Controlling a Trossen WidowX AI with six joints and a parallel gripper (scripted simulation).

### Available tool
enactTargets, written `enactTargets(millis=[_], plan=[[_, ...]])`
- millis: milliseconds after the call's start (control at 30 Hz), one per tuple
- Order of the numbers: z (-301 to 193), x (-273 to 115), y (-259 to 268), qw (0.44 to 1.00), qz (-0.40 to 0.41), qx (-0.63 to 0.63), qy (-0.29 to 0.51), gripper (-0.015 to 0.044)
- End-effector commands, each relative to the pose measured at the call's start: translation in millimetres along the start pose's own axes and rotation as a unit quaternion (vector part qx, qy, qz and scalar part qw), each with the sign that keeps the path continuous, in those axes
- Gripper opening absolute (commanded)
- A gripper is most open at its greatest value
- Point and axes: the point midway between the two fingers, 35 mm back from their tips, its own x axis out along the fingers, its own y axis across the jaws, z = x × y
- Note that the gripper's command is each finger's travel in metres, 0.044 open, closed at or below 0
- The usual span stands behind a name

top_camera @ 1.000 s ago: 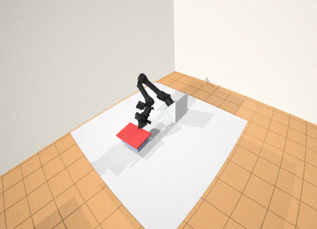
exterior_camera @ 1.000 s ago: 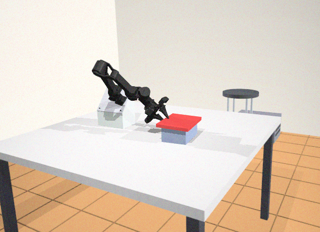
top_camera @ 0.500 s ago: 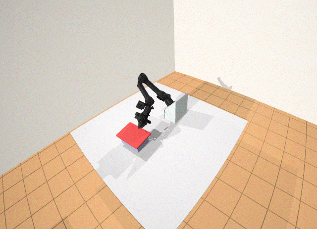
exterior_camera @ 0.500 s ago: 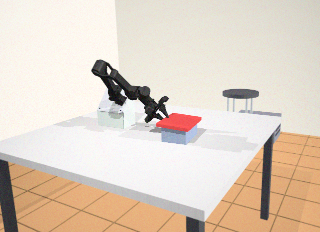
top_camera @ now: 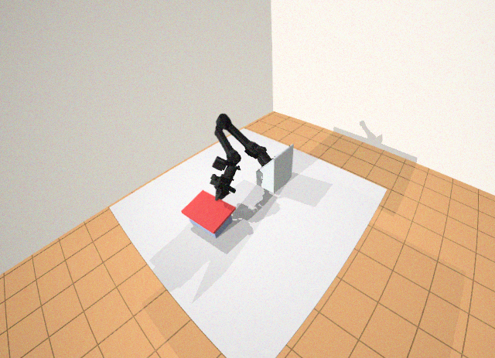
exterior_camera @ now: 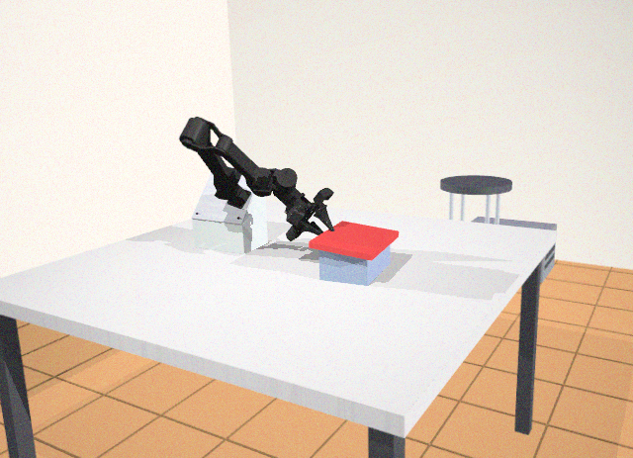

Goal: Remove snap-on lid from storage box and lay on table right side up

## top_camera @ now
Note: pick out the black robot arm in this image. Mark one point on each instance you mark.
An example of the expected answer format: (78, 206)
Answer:
(233, 157)

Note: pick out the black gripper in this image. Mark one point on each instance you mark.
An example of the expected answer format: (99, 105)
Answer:
(223, 187)

